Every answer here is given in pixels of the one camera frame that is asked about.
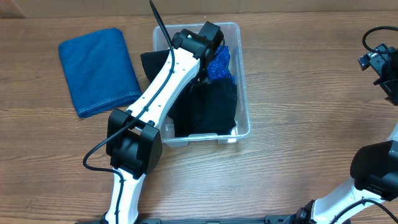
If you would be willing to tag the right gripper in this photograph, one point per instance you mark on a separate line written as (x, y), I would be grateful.
(382, 80)

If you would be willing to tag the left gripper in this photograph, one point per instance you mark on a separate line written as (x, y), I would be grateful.
(204, 77)

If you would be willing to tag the sparkly blue fabric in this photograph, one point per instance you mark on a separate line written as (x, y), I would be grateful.
(218, 68)

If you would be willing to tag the black cloth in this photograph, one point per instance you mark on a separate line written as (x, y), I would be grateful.
(209, 108)
(152, 63)

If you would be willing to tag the blue terry towel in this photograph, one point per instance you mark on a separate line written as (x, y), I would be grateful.
(99, 72)

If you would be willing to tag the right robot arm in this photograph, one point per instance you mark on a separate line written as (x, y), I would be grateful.
(373, 171)

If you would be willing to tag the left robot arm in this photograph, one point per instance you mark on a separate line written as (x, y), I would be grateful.
(135, 145)

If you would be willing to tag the clear plastic storage container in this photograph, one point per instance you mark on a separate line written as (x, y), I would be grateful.
(232, 37)

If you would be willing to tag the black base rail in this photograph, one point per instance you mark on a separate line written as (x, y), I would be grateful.
(268, 219)

